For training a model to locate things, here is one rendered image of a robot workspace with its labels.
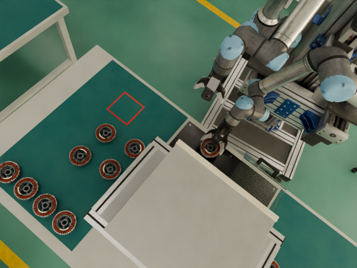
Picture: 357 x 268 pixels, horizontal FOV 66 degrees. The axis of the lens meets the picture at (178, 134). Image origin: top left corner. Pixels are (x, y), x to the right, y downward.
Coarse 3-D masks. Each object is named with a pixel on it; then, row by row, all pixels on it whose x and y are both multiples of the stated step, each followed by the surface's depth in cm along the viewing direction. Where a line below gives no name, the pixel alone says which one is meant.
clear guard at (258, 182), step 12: (240, 168) 125; (252, 168) 126; (264, 168) 131; (240, 180) 123; (252, 180) 124; (264, 180) 125; (276, 180) 127; (252, 192) 122; (264, 192) 122; (276, 192) 123; (264, 204) 120; (276, 204) 121
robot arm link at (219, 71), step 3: (213, 66) 107; (216, 66) 104; (216, 69) 105; (219, 69) 104; (222, 69) 103; (231, 69) 105; (216, 72) 106; (219, 72) 105; (222, 72) 105; (225, 72) 105; (228, 72) 106; (222, 75) 107; (225, 75) 107
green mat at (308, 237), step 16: (288, 208) 154; (304, 208) 155; (288, 224) 151; (304, 224) 152; (320, 224) 153; (288, 240) 148; (304, 240) 149; (320, 240) 150; (336, 240) 151; (288, 256) 144; (304, 256) 146; (320, 256) 147; (336, 256) 148; (352, 256) 149
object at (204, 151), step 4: (204, 140) 150; (208, 140) 151; (200, 144) 152; (204, 144) 150; (208, 144) 152; (212, 144) 153; (200, 148) 151; (204, 148) 149; (208, 148) 150; (212, 148) 150; (216, 148) 150; (204, 152) 148; (208, 152) 148; (212, 152) 149; (216, 152) 149; (208, 156) 148; (212, 156) 148
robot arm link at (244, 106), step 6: (246, 96) 134; (240, 102) 131; (246, 102) 130; (252, 102) 132; (234, 108) 134; (240, 108) 132; (246, 108) 131; (252, 108) 133; (234, 114) 134; (240, 114) 133; (246, 114) 134; (240, 120) 137
